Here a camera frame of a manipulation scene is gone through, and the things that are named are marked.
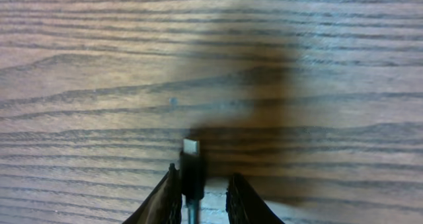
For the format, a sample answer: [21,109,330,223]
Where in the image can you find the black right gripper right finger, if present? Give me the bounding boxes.
[225,173,285,224]

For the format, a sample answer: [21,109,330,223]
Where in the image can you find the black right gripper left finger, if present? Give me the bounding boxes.
[123,163,182,224]

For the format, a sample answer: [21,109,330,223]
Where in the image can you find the black USB charging cable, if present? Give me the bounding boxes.
[178,137,206,224]

